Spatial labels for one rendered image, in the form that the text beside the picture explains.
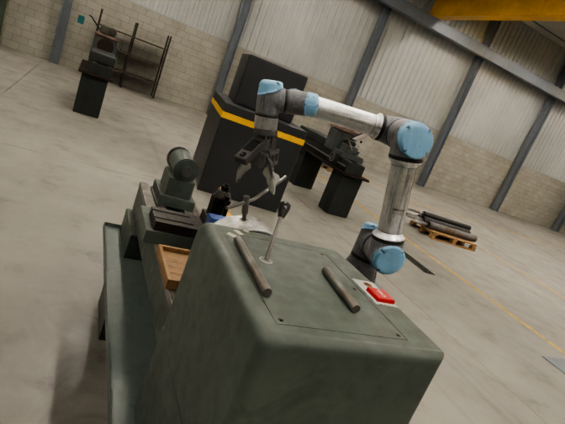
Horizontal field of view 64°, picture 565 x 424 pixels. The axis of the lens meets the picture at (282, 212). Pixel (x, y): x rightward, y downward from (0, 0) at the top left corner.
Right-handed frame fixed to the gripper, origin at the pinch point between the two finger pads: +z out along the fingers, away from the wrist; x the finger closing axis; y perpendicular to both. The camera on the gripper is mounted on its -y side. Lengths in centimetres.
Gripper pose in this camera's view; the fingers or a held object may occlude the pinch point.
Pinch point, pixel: (253, 189)
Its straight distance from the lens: 152.3
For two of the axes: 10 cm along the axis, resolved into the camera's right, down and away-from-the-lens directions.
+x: -8.4, -3.0, 4.6
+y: 5.2, -2.2, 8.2
